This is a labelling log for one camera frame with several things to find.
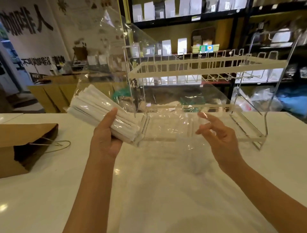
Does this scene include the person's left hand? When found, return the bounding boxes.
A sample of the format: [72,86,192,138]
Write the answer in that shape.
[89,108,124,161]

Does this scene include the person's right hand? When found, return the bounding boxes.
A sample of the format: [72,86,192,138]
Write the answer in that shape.
[195,112,244,172]

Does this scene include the bundle of white straws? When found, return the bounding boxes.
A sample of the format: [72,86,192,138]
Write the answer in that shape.
[67,84,141,144]

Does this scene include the clear plastic bag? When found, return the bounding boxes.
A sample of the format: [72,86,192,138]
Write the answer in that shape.
[70,7,231,174]

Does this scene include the person's right forearm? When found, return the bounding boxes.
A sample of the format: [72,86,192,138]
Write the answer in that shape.
[222,160,307,233]

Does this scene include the person's left forearm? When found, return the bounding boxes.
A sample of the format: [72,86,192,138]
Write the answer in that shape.
[62,154,121,233]

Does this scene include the wooden counter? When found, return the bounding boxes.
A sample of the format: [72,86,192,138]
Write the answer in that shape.
[27,74,131,113]

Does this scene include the crumpled clear plastic bags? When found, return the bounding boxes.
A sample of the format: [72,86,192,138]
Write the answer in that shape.
[231,86,284,112]

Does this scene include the clear acrylic display stand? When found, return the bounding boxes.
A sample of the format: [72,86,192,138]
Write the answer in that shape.
[122,24,303,151]

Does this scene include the green box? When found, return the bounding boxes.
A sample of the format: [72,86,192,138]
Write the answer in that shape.
[192,44,220,53]

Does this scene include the white coffee pouch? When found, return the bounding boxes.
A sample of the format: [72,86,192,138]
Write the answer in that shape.
[162,40,172,56]
[177,38,188,55]

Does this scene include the blue plastic bag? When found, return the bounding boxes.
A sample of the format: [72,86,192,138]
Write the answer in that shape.
[278,85,307,117]

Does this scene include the brown paper bag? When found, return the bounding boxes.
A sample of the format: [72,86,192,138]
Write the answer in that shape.
[0,123,71,179]

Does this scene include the white illustrated poster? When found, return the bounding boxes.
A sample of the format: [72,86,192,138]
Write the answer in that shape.
[48,0,126,72]

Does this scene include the white banner with black characters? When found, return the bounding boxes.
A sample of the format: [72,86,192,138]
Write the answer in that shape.
[0,0,70,81]

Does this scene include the black shelving unit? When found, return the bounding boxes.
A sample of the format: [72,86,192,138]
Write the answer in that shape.
[120,0,307,113]

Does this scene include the row of white pouches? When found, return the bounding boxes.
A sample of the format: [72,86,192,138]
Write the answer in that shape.
[132,0,248,22]

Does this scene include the white wire rack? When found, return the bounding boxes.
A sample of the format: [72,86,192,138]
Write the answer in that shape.
[142,49,279,86]

